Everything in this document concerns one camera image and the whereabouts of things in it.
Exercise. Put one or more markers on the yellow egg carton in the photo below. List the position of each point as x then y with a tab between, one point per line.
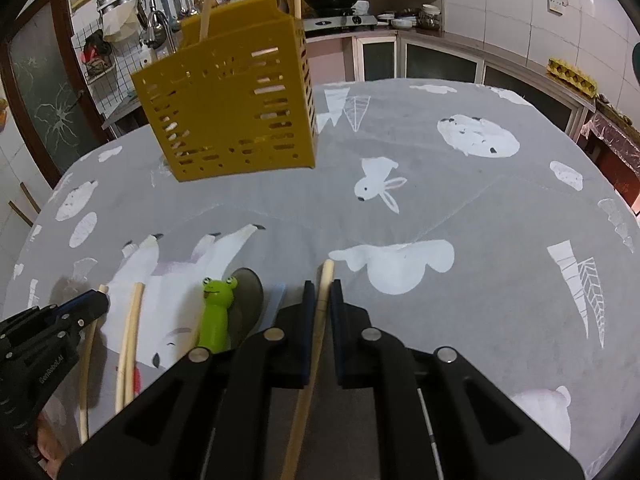
572	76

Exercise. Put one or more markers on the glass jar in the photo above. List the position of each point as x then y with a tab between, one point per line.
430	16

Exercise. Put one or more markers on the grey printed tablecloth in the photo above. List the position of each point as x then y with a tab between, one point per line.
450	210

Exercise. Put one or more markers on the black wok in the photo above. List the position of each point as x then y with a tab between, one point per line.
340	0

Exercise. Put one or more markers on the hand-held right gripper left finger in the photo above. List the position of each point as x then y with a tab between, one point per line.
309	320

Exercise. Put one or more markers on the white bowl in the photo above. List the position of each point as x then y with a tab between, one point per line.
400	22

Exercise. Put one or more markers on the yellow slotted utensil holder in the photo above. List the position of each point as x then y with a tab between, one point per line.
225	110

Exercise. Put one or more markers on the steel faucet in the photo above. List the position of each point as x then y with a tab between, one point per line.
157	22

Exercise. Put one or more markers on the white soap bottle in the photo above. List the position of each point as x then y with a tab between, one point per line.
145	54

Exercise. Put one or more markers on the pink covered side table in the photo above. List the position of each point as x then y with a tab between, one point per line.
617	145

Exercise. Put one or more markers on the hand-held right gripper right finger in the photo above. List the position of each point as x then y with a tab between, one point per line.
336	330

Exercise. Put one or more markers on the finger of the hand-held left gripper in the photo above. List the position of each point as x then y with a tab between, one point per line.
87	302
70	335

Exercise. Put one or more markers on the steel gas stove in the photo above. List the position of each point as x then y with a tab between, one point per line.
340	22

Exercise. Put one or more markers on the dark wooden glass door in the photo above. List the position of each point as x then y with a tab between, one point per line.
45	90

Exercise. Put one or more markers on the green round board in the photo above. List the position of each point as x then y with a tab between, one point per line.
636	62

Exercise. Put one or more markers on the white plastic bag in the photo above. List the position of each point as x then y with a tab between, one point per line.
119	24

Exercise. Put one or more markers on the kitchen counter cabinet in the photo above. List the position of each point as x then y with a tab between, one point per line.
440	60

